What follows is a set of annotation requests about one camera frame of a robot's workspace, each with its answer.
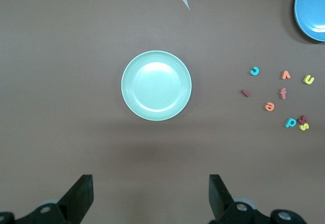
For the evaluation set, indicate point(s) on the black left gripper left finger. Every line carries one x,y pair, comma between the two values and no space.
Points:
81,196

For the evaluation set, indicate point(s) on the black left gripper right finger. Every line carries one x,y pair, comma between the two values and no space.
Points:
218,198

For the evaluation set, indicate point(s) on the orange foam letter e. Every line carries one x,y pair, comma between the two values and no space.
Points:
269,106

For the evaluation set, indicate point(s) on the dark red foam letter l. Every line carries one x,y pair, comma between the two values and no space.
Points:
245,93

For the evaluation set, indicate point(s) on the teal foam letter c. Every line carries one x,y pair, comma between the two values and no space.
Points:
256,70

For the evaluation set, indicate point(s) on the teal foam letter p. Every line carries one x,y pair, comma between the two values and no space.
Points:
291,123

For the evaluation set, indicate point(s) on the yellow foam letter s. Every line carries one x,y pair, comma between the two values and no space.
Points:
304,126

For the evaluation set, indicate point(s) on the brown table cover mat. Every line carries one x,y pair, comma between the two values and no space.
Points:
63,81

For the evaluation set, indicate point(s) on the dark red foam letter k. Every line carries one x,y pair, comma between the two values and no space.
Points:
303,119

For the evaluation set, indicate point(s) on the pink foam letter f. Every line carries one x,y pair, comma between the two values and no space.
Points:
283,93

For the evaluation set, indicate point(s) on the light green plate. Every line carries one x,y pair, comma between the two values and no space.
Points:
156,85

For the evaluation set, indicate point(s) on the orange foam letter v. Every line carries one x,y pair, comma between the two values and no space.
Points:
286,76

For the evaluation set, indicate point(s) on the yellow foam letter u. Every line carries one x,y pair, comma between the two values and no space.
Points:
308,80

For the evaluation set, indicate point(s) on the small white paper scrap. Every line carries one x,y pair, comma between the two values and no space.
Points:
184,0

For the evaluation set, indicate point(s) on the blue plate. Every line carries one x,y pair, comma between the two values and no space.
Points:
312,8

